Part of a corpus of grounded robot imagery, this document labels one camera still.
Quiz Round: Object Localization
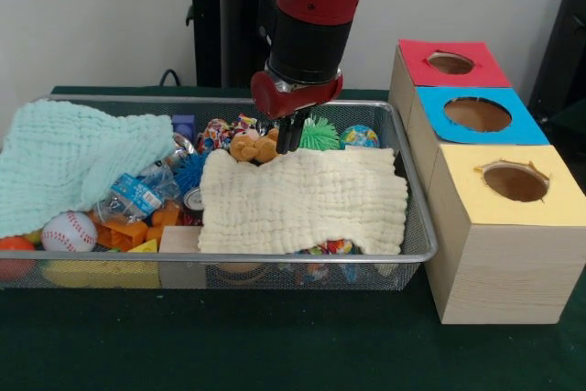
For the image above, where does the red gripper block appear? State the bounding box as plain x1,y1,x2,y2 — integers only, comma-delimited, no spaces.
250,69,344,156

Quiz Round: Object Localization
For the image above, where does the brown plush toy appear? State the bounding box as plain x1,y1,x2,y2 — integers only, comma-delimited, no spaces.
228,127,281,165

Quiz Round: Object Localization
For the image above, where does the cream waffle cloth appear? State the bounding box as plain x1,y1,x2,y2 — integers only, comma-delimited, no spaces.
197,147,409,255

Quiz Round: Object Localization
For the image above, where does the mint waffle cloth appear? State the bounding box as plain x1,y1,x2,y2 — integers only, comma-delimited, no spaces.
0,100,178,239

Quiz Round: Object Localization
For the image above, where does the shallow mesh bin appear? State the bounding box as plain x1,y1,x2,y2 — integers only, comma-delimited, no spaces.
0,94,439,291

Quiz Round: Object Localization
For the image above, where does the wooden box with three holes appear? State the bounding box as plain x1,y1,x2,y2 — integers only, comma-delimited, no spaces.
387,38,586,326

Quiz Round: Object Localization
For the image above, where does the green spiky ball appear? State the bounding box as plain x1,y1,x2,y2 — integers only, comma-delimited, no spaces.
299,115,342,152

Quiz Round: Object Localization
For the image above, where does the globe print ball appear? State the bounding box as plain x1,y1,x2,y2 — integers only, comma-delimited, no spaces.
339,124,381,150

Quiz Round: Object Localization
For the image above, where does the blue spiky ball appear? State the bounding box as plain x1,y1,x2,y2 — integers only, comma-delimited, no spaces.
173,152,210,195

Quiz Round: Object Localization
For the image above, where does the crumpled plastic bottle blue label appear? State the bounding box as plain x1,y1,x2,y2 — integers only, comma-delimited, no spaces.
98,166,182,225

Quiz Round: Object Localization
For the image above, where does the white baseball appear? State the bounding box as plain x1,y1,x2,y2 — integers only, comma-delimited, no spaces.
40,211,99,254

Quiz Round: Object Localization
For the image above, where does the dark green side tablecloth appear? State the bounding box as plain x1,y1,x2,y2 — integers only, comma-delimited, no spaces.
547,104,586,136

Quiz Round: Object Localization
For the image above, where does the black standing panel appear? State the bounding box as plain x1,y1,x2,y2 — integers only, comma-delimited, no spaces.
526,0,586,136

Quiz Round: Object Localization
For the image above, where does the orange red ball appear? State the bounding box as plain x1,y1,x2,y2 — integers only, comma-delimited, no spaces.
0,235,38,282

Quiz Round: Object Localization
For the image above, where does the colourful knotted rope toy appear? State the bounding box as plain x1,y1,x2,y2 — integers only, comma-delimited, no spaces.
196,114,260,154

